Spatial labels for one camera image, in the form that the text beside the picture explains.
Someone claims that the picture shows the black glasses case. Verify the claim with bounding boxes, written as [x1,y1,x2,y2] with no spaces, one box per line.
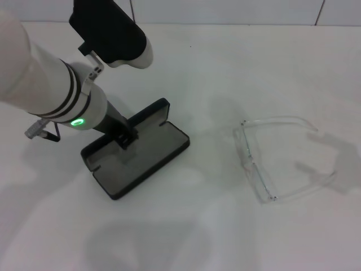
[81,98,190,201]

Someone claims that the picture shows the silver left camera bracket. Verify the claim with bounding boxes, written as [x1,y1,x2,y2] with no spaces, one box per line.
[83,52,104,85]

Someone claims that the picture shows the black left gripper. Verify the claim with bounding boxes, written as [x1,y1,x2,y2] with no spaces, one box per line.
[94,100,139,150]

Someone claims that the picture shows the clear white glasses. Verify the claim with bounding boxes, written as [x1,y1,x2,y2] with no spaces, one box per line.
[232,114,336,204]

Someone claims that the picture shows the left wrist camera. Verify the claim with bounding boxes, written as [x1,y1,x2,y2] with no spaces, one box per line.
[69,0,155,70]

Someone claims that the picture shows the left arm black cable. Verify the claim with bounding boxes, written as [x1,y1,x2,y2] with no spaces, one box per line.
[24,118,61,142]

